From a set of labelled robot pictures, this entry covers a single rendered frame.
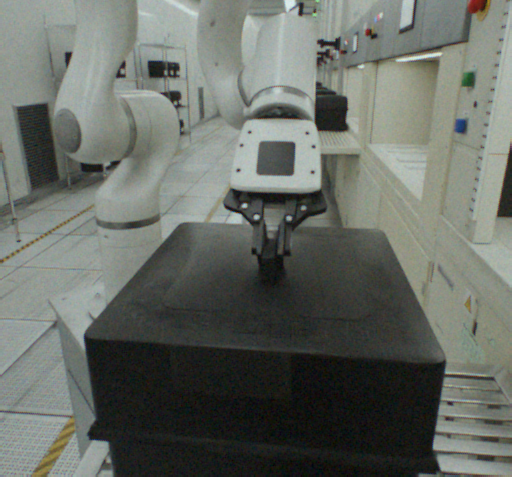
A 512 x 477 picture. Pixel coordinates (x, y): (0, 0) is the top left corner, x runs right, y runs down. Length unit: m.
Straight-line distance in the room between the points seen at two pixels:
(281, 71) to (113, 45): 0.32
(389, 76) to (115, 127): 1.90
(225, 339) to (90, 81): 0.51
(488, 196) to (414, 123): 1.55
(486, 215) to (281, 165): 0.61
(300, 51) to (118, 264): 0.50
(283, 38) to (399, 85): 1.91
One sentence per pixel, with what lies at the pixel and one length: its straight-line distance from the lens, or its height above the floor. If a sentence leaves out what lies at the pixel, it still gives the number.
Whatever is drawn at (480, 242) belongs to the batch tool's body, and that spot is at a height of 0.87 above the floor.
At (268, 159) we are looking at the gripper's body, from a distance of 0.47.
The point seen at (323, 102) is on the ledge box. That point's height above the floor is 1.02.
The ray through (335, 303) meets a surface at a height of 1.01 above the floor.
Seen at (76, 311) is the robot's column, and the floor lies 0.76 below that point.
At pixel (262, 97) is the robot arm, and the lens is 0.52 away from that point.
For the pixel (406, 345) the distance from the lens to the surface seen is 0.36.
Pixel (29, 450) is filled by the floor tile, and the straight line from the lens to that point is 1.81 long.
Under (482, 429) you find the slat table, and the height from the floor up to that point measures 0.76.
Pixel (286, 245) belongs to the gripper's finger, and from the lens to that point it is 0.44.
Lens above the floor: 1.21
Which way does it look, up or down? 19 degrees down
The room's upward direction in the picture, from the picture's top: straight up
